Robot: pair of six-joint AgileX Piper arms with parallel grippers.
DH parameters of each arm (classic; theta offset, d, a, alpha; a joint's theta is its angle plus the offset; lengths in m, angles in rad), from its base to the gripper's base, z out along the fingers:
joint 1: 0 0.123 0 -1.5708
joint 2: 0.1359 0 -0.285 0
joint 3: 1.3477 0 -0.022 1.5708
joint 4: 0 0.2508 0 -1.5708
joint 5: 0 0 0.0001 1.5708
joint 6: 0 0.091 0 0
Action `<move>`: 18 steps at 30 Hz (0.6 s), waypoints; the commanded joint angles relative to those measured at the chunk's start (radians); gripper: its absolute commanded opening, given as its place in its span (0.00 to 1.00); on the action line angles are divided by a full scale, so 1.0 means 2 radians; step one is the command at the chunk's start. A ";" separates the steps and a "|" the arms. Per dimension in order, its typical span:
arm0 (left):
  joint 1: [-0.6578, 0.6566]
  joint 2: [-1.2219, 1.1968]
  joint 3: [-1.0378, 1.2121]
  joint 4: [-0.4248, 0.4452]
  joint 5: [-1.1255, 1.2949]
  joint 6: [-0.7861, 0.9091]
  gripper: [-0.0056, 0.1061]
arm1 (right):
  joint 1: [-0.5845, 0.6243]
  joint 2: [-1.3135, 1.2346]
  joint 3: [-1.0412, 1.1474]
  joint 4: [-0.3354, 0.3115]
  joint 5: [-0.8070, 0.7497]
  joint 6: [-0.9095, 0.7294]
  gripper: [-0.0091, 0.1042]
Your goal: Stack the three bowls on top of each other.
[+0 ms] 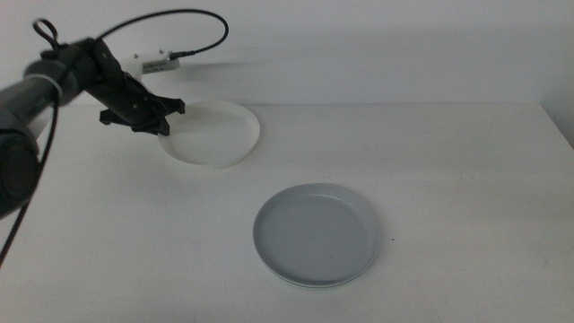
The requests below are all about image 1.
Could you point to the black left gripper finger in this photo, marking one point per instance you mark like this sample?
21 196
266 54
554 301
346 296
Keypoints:
143 127
164 126

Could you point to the white shallow bowl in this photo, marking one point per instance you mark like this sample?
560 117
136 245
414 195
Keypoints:
211 134

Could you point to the grey shallow bowl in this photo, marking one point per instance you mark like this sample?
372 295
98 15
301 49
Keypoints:
314 233

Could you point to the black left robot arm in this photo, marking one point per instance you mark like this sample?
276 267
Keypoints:
22 98

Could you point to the pale green shallow bowl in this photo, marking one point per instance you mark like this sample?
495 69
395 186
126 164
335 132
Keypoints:
320 286

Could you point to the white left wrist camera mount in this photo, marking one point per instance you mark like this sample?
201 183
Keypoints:
154 66

